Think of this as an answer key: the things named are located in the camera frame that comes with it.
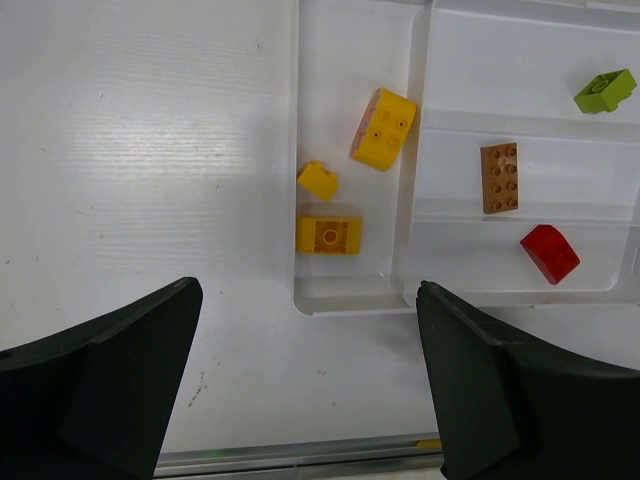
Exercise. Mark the yellow printed lego brick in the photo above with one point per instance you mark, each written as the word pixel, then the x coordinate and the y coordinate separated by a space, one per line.
pixel 383 130

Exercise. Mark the aluminium table edge rail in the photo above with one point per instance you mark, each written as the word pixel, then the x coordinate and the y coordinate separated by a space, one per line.
pixel 311 460

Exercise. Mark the brown lego plate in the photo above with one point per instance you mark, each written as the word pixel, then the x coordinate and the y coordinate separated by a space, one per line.
pixel 499 176

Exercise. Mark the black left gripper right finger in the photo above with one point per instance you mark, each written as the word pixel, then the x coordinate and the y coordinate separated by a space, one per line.
pixel 510 405

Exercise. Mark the red rounded lego brick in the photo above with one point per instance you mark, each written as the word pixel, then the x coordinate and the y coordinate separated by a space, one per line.
pixel 550 251

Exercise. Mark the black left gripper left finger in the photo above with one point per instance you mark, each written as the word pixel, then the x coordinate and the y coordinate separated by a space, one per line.
pixel 94 401

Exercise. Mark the small yellow lego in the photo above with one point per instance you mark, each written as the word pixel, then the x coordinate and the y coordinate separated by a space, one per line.
pixel 319 181

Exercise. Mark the white divided sorting tray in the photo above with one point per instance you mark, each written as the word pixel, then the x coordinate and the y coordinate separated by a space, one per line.
pixel 482 73

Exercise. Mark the lime green lego brick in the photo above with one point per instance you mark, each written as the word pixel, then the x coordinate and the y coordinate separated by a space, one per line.
pixel 605 92

